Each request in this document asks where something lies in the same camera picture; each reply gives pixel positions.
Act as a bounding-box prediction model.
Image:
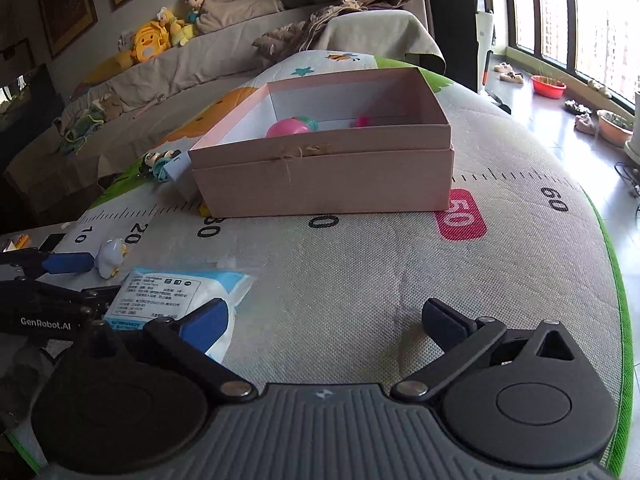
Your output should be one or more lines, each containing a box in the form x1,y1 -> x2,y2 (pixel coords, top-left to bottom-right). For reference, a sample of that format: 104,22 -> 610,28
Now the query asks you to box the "small white penguin toy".
95,239 -> 130,279

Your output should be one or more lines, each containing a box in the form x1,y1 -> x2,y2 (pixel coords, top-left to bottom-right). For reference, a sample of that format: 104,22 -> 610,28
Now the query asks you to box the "terracotta flower pot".
596,109 -> 636,149

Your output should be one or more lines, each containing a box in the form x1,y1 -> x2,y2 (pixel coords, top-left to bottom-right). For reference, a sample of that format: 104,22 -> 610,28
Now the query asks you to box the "white blue tissue packet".
102,266 -> 251,363

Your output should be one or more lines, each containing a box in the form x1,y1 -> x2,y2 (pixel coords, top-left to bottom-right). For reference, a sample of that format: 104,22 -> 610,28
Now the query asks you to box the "dark framed picture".
34,0 -> 99,59

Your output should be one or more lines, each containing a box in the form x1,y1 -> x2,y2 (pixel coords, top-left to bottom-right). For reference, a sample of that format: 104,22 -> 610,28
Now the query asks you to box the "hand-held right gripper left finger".
75,297 -> 258,403

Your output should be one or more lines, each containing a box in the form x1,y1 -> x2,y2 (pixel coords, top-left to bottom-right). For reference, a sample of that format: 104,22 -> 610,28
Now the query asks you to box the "printed play mat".
0,50 -> 632,480

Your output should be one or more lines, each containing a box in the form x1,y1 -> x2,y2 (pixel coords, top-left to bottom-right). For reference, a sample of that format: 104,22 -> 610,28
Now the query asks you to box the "black window frame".
502,0 -> 640,111

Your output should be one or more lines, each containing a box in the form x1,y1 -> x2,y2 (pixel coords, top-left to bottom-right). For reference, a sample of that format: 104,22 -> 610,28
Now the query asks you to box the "red plastic basin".
530,74 -> 568,100

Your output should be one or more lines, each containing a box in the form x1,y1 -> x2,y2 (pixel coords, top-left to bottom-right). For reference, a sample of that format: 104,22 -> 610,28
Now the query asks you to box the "pink cardboard box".
187,67 -> 455,218

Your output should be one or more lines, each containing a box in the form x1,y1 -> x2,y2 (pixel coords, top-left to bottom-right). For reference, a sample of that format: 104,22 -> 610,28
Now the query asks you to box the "pink green ball toy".
266,116 -> 319,139

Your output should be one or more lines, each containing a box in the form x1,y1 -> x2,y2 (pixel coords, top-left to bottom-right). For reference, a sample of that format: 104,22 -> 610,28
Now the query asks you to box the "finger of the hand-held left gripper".
0,246 -> 97,277
30,282 -> 123,318

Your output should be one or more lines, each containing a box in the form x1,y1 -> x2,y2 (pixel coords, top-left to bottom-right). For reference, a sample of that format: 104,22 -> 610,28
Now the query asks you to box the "dark curtain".
417,0 -> 482,92

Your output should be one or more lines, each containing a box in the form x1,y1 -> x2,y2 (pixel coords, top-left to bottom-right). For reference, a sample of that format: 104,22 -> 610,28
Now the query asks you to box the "yellow white plush toy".
152,7 -> 195,47

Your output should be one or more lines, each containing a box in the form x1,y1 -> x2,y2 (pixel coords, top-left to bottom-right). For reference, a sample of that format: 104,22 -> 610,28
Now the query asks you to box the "light blue card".
162,157 -> 194,196

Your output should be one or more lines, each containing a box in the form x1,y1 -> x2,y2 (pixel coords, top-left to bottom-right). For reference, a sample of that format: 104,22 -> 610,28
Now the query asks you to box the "colourful cloth bundle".
54,104 -> 109,156

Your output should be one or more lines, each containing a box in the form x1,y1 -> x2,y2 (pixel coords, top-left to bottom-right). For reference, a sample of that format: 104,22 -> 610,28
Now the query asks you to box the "small panda figure toy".
142,149 -> 182,182

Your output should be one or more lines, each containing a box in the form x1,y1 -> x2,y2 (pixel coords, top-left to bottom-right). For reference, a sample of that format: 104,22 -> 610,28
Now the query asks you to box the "beige covered sofa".
0,0 -> 446,211

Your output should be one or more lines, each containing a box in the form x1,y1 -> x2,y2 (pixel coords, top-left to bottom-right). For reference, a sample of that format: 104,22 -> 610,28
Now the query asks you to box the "brown crumpled blanket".
252,0 -> 416,61

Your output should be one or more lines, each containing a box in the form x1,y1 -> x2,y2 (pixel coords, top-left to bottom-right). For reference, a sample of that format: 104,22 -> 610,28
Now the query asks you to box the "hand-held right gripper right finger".
390,298 -> 578,403

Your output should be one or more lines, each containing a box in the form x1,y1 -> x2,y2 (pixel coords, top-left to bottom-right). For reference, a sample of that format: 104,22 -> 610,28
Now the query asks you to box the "white standing appliance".
472,0 -> 499,94

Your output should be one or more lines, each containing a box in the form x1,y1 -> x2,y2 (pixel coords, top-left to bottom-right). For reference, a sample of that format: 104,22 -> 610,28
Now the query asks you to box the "yellow duck plush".
117,20 -> 173,66

